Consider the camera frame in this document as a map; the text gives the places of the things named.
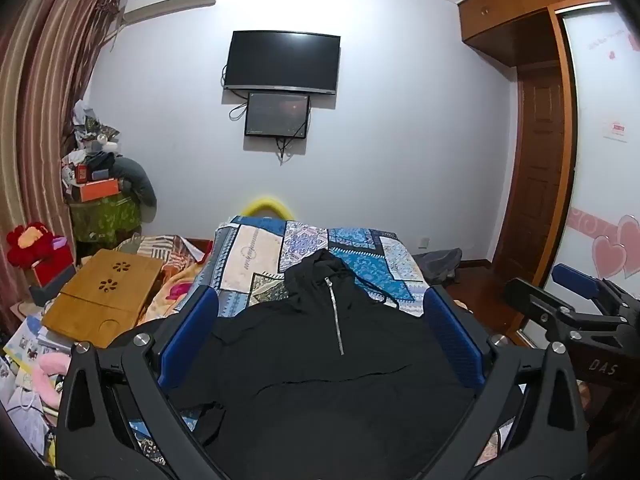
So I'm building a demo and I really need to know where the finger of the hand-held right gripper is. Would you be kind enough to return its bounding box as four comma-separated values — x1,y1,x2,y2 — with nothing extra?
502,277,632,347
551,263,640,313

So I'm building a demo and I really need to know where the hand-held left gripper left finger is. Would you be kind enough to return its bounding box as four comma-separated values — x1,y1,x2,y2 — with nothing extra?
55,286,221,480

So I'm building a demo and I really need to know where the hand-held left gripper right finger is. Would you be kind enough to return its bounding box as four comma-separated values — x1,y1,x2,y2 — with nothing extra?
422,285,589,480

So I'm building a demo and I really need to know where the peach patterned quilt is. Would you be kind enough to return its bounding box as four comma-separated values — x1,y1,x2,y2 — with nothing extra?
114,234,213,325

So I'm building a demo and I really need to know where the dark grey cloth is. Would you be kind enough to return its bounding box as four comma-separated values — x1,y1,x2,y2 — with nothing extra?
412,248,464,285

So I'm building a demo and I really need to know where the wooden wardrobe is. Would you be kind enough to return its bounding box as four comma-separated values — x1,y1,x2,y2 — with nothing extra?
520,0,640,348

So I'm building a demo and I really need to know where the wooden lap desk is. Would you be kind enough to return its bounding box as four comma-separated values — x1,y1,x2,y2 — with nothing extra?
41,248,166,350

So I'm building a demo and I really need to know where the brown wooden door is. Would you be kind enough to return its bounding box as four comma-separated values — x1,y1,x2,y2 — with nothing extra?
492,59,574,287

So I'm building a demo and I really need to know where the blue patchwork blanket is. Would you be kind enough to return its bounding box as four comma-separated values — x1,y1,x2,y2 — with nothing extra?
125,215,521,467

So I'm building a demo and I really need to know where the pink plush toy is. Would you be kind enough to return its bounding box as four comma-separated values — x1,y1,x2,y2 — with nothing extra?
29,351,74,407

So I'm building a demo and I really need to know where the pile of magazines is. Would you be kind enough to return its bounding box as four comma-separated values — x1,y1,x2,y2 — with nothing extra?
2,309,72,377

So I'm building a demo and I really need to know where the orange box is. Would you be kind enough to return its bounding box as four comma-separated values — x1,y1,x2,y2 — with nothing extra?
72,177,121,204

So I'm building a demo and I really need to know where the red plush toy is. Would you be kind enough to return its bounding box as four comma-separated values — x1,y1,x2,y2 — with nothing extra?
6,221,76,272

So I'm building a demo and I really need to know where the white bag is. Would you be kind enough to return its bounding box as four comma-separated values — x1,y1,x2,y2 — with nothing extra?
2,384,59,457

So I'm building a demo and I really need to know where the pile of clutter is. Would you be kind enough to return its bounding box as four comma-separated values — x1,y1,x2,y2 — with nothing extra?
60,100,124,187

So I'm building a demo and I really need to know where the small black monitor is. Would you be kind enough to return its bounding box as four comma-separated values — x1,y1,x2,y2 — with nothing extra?
244,91,311,139

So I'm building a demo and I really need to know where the wooden overhead cabinet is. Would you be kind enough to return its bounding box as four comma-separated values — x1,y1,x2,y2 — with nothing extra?
457,0,609,69

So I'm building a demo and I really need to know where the striped brown curtain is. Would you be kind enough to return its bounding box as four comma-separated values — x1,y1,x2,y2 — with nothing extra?
0,0,127,333

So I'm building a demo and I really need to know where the yellow ring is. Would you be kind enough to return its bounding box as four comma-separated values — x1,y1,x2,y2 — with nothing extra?
238,197,297,222

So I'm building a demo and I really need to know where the black monitor cable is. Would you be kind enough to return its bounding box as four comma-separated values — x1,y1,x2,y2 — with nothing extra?
276,136,297,167

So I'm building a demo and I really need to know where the black wall television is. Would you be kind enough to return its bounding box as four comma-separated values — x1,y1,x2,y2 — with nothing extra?
223,30,342,96

